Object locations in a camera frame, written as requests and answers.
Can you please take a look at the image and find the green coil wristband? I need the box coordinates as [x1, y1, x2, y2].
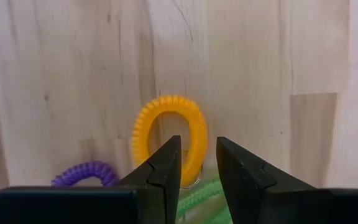
[176, 179, 226, 218]

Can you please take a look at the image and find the orange coil wristband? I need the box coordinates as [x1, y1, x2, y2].
[131, 95, 209, 190]

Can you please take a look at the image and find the purple coil wristband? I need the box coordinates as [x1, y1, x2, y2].
[50, 161, 121, 188]

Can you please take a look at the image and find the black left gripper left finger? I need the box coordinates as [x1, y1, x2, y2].
[118, 135, 182, 224]

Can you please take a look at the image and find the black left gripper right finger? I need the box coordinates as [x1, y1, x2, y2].
[216, 136, 334, 224]

